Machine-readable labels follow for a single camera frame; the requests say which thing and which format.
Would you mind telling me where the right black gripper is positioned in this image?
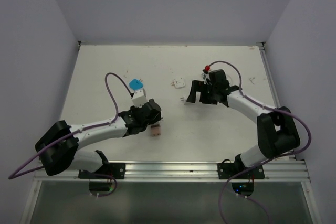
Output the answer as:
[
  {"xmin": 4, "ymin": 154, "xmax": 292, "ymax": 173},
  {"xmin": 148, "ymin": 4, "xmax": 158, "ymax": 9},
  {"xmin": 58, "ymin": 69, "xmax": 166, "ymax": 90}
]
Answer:
[{"xmin": 187, "ymin": 80, "xmax": 218, "ymax": 105}]

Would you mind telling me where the white cube charger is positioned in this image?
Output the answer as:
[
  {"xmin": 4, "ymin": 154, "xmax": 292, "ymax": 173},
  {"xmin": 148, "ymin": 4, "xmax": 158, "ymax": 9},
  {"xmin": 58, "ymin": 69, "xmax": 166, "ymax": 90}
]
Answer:
[{"xmin": 180, "ymin": 96, "xmax": 192, "ymax": 106}]

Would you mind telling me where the brown USB charger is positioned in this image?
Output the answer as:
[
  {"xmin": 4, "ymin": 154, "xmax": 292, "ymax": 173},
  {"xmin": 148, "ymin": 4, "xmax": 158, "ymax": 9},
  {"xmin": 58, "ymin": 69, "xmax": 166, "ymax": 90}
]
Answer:
[{"xmin": 150, "ymin": 124, "xmax": 161, "ymax": 137}]

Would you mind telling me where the white plug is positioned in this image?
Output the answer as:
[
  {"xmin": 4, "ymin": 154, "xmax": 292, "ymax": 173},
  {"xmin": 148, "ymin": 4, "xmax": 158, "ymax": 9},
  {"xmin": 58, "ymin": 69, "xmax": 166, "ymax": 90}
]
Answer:
[{"xmin": 171, "ymin": 77, "xmax": 185, "ymax": 89}]

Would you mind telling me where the blue plug adapter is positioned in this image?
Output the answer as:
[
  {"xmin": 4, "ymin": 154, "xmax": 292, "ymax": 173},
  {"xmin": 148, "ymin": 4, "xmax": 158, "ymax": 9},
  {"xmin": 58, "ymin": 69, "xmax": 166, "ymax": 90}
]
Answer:
[{"xmin": 129, "ymin": 79, "xmax": 143, "ymax": 91}]

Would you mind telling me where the white cube power socket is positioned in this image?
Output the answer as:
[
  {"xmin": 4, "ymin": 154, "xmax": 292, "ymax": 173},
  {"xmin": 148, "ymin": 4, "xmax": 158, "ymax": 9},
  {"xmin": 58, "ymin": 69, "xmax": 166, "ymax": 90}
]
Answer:
[{"xmin": 153, "ymin": 117, "xmax": 164, "ymax": 125}]

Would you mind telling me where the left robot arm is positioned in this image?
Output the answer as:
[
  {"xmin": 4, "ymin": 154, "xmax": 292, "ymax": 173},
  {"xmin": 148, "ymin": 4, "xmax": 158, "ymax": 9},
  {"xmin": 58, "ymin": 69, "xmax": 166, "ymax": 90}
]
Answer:
[{"xmin": 35, "ymin": 99, "xmax": 161, "ymax": 178}]

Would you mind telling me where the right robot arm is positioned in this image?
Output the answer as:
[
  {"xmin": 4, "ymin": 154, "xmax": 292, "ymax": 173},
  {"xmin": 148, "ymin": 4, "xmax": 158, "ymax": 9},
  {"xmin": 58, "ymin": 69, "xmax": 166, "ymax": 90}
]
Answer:
[{"xmin": 186, "ymin": 70, "xmax": 300, "ymax": 178}]

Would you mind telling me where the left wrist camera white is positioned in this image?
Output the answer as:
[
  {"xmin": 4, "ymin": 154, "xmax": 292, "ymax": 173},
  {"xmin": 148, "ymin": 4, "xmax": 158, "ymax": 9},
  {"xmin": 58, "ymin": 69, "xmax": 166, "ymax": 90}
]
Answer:
[{"xmin": 132, "ymin": 88, "xmax": 148, "ymax": 108}]

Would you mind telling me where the left black base bracket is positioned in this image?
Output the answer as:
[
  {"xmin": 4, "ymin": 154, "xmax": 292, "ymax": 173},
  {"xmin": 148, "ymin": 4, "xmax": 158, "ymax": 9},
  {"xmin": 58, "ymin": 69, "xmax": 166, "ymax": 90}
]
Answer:
[{"xmin": 78, "ymin": 162, "xmax": 126, "ymax": 179}]

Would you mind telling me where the black base bracket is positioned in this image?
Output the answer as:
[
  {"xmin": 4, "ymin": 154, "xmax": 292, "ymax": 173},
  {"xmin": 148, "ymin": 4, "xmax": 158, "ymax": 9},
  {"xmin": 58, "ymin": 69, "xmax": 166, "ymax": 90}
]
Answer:
[
  {"xmin": 78, "ymin": 162, "xmax": 126, "ymax": 179},
  {"xmin": 217, "ymin": 159, "xmax": 265, "ymax": 180}
]

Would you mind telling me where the right black base bracket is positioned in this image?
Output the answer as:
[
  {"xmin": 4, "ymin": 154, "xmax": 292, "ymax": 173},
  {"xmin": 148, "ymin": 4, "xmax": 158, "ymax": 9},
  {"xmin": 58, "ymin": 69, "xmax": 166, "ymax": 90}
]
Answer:
[{"xmin": 217, "ymin": 159, "xmax": 265, "ymax": 180}]

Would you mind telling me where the aluminium mounting rail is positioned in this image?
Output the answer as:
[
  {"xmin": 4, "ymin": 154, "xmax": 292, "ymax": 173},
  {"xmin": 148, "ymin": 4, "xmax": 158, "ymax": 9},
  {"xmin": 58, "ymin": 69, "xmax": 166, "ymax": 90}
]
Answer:
[{"xmin": 34, "ymin": 161, "xmax": 308, "ymax": 182}]

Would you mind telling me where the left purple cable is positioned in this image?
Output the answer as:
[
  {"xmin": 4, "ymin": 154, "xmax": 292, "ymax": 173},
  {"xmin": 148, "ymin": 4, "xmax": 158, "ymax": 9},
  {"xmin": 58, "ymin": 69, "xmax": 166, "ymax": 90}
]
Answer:
[{"xmin": 8, "ymin": 72, "xmax": 137, "ymax": 197}]

